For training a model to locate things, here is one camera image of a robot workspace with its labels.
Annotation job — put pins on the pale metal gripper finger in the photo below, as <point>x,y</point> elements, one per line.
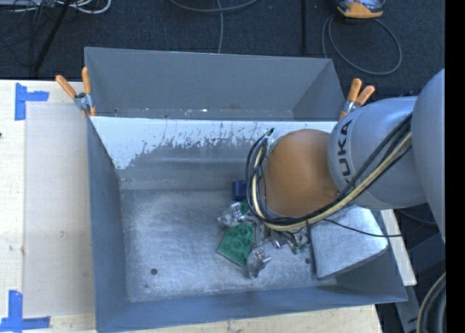
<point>257,262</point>
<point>232,215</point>

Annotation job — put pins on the dark blue cup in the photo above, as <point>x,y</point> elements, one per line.
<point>238,189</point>

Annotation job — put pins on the dark green flat block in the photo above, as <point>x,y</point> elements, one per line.
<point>237,244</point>

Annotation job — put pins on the grey metal bin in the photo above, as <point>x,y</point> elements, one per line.
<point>174,237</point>

